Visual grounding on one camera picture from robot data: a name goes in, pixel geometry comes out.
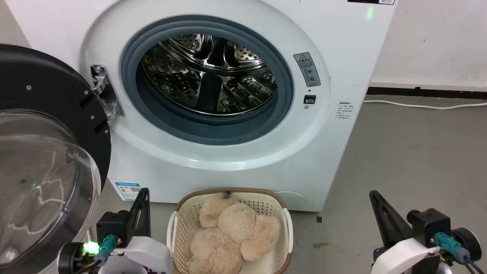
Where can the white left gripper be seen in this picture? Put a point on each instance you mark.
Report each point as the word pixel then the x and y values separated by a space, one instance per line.
pixel 148 255

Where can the grey warning sticker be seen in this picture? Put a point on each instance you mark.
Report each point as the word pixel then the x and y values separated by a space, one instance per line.
pixel 307 69

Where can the white front-load washing machine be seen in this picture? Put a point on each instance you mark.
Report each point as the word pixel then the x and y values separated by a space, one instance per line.
pixel 213 167

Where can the beige plush teddy bear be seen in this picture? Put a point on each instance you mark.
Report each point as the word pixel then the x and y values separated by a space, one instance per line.
pixel 236 232

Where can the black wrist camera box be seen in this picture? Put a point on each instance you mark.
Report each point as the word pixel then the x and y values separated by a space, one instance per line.
pixel 112 226
pixel 430 224

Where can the stainless steel washer drum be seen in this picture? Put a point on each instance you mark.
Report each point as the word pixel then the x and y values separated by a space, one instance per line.
pixel 205 76

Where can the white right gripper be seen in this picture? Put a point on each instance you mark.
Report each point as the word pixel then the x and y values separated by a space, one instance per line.
pixel 407 257

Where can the blue energy label sticker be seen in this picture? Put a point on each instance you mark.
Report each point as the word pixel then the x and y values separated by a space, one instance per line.
pixel 128 190

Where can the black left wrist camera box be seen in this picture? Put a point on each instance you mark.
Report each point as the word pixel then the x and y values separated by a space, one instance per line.
pixel 112 226

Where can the washer door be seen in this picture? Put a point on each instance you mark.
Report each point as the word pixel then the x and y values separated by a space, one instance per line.
pixel 42 114

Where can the white text sticker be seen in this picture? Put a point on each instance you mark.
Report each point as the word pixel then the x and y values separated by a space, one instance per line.
pixel 343 110

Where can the metal door hinge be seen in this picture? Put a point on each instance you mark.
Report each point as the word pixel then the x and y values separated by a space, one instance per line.
pixel 104 91

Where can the black door latch slot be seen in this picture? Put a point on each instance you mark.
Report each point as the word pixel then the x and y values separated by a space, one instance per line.
pixel 309 99

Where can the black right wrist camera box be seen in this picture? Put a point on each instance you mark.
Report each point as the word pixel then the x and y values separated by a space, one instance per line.
pixel 430 224

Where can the black baseboard strip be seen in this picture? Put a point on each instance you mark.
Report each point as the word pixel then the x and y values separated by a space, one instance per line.
pixel 426 92

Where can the grey rubber door gasket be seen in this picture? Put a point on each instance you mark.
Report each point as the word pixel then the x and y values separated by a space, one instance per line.
pixel 152 110

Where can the cream plastic laundry basket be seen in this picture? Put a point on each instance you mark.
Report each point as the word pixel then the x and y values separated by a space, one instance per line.
pixel 182 228

